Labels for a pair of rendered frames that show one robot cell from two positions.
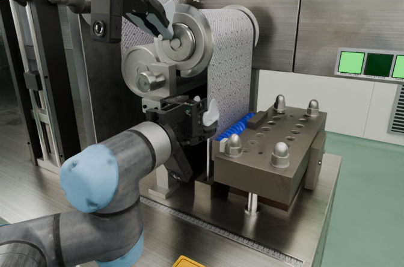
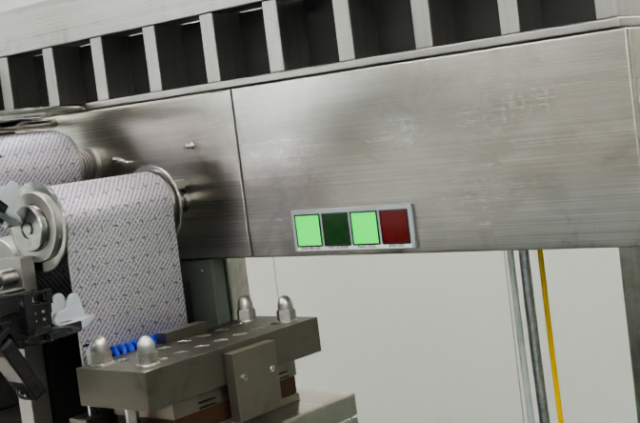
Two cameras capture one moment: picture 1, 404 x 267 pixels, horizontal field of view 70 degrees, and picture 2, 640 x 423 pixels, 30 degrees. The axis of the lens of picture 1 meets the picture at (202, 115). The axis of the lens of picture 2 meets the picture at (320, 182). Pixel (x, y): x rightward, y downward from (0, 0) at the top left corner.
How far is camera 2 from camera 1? 1.43 m
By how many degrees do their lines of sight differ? 20
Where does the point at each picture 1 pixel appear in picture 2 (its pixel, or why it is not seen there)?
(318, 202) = not seen: outside the picture
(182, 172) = (23, 382)
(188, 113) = (22, 305)
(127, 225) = not seen: outside the picture
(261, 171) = (118, 373)
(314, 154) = (230, 364)
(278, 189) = (136, 392)
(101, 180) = not seen: outside the picture
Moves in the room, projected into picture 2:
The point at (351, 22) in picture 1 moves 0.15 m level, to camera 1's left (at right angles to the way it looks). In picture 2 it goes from (297, 172) to (210, 183)
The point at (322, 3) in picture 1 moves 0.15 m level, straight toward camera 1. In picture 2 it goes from (261, 150) to (210, 158)
